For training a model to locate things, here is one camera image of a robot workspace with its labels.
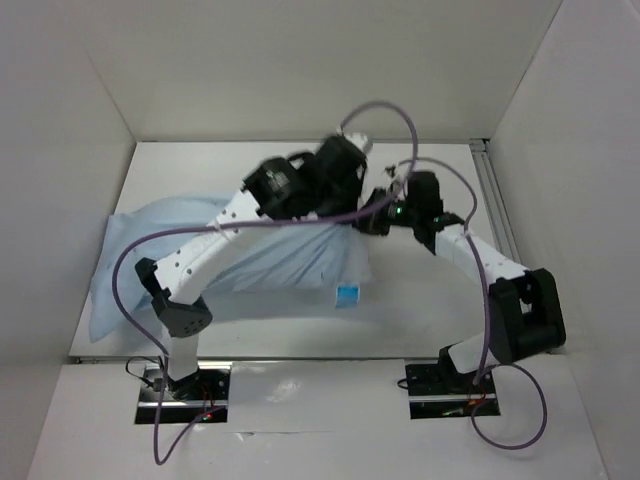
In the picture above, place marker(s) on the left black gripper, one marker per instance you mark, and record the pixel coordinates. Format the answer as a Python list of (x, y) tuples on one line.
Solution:
[(355, 184)]

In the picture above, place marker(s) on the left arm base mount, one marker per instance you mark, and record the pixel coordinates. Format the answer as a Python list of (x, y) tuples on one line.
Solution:
[(206, 394)]

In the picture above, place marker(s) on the blue white pillow label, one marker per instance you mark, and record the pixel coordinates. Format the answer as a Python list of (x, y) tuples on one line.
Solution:
[(347, 295)]

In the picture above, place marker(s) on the light blue pillowcase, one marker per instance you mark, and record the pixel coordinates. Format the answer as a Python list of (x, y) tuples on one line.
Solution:
[(289, 257)]

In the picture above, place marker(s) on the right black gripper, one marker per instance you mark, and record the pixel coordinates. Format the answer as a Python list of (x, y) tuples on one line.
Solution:
[(376, 214)]

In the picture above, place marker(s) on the aluminium rail frame right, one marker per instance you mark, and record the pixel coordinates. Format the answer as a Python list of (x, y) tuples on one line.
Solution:
[(494, 202)]

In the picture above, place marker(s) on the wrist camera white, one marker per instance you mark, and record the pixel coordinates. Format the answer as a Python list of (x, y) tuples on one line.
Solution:
[(359, 140), (397, 178)]

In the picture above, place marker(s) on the white pillow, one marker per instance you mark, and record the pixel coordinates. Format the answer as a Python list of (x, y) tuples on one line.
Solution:
[(348, 260)]

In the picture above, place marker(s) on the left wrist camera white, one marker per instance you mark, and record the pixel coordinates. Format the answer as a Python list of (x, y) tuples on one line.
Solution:
[(359, 140)]

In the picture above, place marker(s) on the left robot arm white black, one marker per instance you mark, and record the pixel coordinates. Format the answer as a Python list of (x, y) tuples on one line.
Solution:
[(309, 188)]

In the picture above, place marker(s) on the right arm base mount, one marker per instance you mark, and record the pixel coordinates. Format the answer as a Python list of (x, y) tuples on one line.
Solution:
[(436, 394)]

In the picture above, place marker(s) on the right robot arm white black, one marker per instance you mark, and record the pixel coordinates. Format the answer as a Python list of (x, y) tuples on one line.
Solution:
[(523, 315)]

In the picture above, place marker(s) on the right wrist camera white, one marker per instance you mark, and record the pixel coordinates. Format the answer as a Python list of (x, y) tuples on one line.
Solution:
[(397, 178)]

